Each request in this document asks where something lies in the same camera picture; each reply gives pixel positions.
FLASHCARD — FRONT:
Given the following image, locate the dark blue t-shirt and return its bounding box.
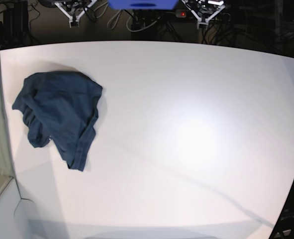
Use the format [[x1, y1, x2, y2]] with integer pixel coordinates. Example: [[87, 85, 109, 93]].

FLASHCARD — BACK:
[[12, 71, 103, 171]]

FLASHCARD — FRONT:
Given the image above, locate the black power strip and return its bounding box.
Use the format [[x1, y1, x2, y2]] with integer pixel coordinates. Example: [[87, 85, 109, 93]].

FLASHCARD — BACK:
[[174, 8, 231, 21]]

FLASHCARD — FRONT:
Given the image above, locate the blue plastic bin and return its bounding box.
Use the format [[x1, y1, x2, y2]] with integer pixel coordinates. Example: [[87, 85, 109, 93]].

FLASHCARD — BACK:
[[108, 0, 178, 10]]

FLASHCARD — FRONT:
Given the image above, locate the white looped cable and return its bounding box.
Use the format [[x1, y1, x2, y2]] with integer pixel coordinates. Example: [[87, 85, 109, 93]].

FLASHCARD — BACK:
[[106, 9, 124, 29]]

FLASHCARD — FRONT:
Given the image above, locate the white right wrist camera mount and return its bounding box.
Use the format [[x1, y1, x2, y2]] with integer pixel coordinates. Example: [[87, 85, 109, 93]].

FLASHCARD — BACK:
[[54, 0, 97, 27]]

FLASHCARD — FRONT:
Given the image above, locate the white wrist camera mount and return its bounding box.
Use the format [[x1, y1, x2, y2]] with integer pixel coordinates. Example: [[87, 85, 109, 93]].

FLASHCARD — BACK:
[[182, 0, 225, 29], [54, 0, 97, 27]]

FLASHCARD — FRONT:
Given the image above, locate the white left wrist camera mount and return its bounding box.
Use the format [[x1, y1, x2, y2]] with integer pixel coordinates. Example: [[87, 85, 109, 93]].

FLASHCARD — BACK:
[[182, 0, 225, 29]]

